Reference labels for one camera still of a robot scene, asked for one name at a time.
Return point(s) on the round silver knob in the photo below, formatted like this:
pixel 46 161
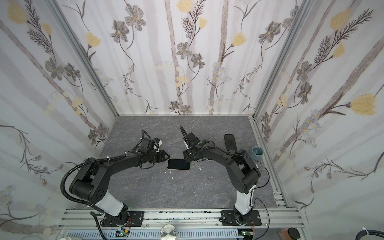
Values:
pixel 169 232

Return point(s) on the white ventilated cable duct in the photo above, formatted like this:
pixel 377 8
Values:
pixel 136 234

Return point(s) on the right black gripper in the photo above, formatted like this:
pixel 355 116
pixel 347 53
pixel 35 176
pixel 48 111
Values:
pixel 189 150

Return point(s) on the black phone case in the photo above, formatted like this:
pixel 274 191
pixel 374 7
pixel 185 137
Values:
pixel 230 142

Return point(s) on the black corrugated hose corner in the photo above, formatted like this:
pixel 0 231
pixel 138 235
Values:
pixel 365 232

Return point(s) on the pink phone case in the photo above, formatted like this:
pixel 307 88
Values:
pixel 178 164

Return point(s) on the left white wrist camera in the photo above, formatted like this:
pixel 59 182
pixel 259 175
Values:
pixel 158 142

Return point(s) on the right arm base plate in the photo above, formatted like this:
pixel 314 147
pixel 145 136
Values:
pixel 233 218

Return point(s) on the brown box black cap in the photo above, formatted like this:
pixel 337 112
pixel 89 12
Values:
pixel 289 234

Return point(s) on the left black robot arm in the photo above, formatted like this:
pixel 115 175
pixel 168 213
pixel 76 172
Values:
pixel 87 183

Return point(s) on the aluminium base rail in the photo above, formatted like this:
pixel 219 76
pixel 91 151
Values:
pixel 273 221

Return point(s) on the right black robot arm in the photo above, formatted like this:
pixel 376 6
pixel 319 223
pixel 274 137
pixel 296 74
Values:
pixel 243 173

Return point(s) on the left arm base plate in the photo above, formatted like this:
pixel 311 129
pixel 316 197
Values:
pixel 132 218

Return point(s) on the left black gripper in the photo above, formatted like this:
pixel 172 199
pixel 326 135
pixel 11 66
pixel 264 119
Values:
pixel 162 156

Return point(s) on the teal ceramic cup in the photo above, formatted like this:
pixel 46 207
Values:
pixel 256 153

